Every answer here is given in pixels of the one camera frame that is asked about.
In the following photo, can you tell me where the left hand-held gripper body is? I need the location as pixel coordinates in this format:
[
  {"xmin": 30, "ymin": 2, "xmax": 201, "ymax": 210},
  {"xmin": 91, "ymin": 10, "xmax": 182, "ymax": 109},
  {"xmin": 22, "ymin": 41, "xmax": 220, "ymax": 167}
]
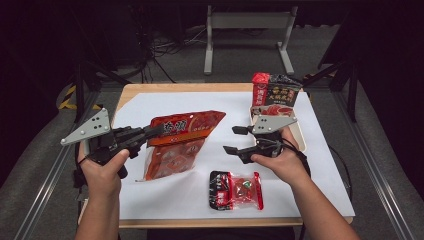
[{"xmin": 60, "ymin": 107, "xmax": 149, "ymax": 179}]

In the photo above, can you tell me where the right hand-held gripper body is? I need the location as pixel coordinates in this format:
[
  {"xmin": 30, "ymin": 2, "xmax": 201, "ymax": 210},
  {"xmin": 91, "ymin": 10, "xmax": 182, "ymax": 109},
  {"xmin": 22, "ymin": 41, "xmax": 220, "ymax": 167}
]
[{"xmin": 246, "ymin": 114, "xmax": 298, "ymax": 164}]

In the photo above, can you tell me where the red and white tomato packet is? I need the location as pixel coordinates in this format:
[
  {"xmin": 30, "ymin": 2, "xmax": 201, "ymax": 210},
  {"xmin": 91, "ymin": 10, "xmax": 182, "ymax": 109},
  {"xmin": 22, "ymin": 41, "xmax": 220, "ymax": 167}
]
[{"xmin": 252, "ymin": 104, "xmax": 296, "ymax": 118}]

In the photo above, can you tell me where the red and black seasoning packet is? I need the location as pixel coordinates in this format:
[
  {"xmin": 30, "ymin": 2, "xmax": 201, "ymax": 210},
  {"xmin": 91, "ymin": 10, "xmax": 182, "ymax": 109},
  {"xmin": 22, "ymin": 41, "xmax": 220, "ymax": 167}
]
[{"xmin": 251, "ymin": 72, "xmax": 303, "ymax": 108}]

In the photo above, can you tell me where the large orange snack packet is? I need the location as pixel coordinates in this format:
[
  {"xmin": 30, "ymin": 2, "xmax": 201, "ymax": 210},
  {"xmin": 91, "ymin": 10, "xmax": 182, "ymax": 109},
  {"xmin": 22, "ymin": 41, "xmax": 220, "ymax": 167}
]
[{"xmin": 134, "ymin": 109, "xmax": 227, "ymax": 183}]

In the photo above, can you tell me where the person's right hand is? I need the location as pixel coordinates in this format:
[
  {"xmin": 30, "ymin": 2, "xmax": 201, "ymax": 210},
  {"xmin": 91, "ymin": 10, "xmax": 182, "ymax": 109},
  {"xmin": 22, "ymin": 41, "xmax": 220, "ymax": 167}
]
[{"xmin": 250, "ymin": 128, "xmax": 311, "ymax": 188}]

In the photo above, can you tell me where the person's left hand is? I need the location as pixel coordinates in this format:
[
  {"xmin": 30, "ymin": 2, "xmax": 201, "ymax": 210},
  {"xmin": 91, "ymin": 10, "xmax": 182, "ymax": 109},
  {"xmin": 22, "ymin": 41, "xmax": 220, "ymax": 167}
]
[{"xmin": 77, "ymin": 143, "xmax": 130, "ymax": 198}]

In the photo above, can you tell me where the white paper sheet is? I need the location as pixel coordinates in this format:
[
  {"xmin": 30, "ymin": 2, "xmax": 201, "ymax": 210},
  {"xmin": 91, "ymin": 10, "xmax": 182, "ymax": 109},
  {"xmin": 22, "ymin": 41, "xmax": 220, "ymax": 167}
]
[{"xmin": 112, "ymin": 91, "xmax": 356, "ymax": 221}]

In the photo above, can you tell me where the yellow and black floor tape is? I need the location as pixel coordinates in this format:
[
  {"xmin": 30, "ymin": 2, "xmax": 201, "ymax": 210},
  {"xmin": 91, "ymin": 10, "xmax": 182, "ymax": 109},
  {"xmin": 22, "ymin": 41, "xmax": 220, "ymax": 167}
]
[{"xmin": 58, "ymin": 84, "xmax": 103, "ymax": 111}]

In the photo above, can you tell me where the small black and red packet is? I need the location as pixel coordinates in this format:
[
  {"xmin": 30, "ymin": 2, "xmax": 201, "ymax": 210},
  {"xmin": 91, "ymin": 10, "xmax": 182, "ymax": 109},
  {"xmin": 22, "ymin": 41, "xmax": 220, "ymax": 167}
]
[{"xmin": 208, "ymin": 170, "xmax": 265, "ymax": 211}]

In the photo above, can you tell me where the black tripod stand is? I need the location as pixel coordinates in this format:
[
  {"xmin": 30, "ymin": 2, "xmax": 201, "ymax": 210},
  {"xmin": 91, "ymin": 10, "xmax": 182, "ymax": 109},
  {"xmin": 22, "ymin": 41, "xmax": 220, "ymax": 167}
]
[
  {"xmin": 73, "ymin": 59, "xmax": 132, "ymax": 124},
  {"xmin": 301, "ymin": 33, "xmax": 360, "ymax": 123}
]

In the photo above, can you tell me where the wooden table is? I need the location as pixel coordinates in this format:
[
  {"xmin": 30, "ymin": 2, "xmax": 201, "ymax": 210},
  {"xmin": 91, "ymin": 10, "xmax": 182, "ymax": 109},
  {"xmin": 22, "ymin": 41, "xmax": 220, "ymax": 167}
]
[{"xmin": 77, "ymin": 82, "xmax": 354, "ymax": 229}]

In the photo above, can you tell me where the white metal stand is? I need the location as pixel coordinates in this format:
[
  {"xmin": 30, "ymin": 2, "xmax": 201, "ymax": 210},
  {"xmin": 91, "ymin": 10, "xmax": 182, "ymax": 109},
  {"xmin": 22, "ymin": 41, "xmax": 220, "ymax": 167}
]
[{"xmin": 203, "ymin": 4, "xmax": 299, "ymax": 76}]

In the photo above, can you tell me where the aluminium floor rail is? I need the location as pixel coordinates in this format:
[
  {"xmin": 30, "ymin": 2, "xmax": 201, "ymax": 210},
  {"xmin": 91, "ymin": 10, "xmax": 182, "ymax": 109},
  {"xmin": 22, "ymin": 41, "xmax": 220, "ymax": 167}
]
[
  {"xmin": 333, "ymin": 91, "xmax": 416, "ymax": 240},
  {"xmin": 14, "ymin": 89, "xmax": 101, "ymax": 240}
]

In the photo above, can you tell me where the black floor cable bundle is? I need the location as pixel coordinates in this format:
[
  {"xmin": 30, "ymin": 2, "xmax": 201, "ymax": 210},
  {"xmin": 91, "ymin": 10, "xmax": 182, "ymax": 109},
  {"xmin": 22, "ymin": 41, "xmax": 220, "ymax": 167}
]
[{"xmin": 133, "ymin": 26, "xmax": 208, "ymax": 84}]

